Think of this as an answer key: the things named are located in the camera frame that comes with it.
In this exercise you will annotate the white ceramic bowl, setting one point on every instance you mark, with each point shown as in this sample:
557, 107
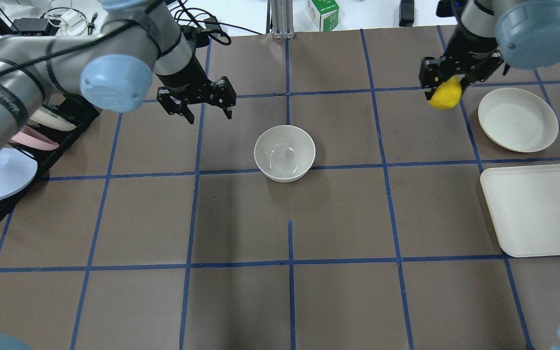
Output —
284, 153

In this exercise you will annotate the cream white plate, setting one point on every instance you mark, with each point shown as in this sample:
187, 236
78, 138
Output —
50, 119

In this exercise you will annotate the black dish rack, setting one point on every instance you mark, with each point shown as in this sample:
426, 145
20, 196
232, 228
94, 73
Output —
50, 132

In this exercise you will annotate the yellow lemon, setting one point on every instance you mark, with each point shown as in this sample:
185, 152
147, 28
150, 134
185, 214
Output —
447, 95

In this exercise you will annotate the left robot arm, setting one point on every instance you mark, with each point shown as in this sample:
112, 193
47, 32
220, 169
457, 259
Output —
112, 69

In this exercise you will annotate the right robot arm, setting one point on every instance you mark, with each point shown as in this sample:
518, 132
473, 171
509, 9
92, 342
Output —
523, 34

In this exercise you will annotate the pink plate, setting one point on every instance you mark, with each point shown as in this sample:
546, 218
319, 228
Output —
31, 138

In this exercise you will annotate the white rectangular tray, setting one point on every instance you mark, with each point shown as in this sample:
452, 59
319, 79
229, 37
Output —
524, 206

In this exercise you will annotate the white round plate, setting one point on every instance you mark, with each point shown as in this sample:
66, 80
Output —
518, 120

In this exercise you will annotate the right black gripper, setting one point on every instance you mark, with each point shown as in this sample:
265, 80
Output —
469, 51

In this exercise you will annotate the light blue plate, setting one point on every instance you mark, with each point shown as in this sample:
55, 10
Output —
17, 170

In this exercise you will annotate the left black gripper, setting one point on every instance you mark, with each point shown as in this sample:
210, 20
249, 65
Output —
187, 74

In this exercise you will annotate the green white box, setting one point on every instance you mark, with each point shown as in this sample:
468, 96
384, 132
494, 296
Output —
324, 14

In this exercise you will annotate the black power adapter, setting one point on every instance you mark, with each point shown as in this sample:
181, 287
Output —
406, 13

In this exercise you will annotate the aluminium frame post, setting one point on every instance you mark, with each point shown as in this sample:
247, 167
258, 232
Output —
280, 19

